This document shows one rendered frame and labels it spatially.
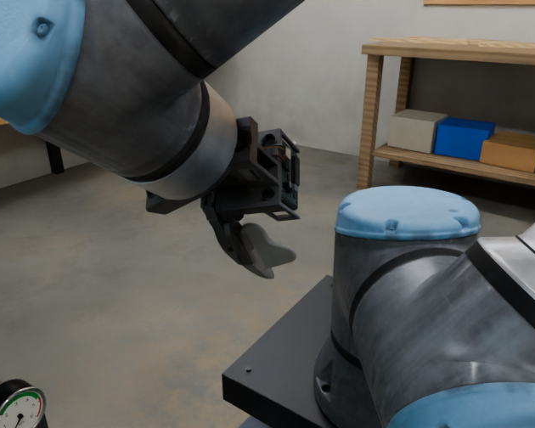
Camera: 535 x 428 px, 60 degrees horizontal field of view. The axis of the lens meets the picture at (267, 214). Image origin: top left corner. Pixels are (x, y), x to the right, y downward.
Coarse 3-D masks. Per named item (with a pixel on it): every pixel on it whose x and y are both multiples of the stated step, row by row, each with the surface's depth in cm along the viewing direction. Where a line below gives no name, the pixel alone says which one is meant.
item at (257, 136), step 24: (240, 120) 36; (240, 144) 39; (264, 144) 42; (240, 168) 36; (264, 168) 40; (288, 168) 42; (216, 192) 42; (240, 192) 41; (264, 192) 40; (288, 192) 42; (216, 216) 43; (240, 216) 45; (288, 216) 43
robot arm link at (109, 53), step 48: (0, 0) 22; (48, 0) 20; (96, 0) 21; (0, 48) 21; (48, 48) 20; (96, 48) 22; (144, 48) 22; (0, 96) 21; (48, 96) 22; (96, 96) 23; (144, 96) 24; (192, 96) 29; (96, 144) 26; (144, 144) 27; (192, 144) 30
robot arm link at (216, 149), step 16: (224, 112) 33; (208, 128) 31; (224, 128) 32; (208, 144) 31; (224, 144) 33; (192, 160) 31; (208, 160) 32; (224, 160) 33; (176, 176) 31; (192, 176) 32; (208, 176) 33; (160, 192) 33; (176, 192) 33; (192, 192) 34
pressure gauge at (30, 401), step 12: (12, 384) 51; (24, 384) 51; (0, 396) 49; (12, 396) 49; (24, 396) 50; (36, 396) 52; (0, 408) 48; (12, 408) 50; (24, 408) 51; (36, 408) 52; (0, 420) 49; (12, 420) 50; (24, 420) 51; (36, 420) 53
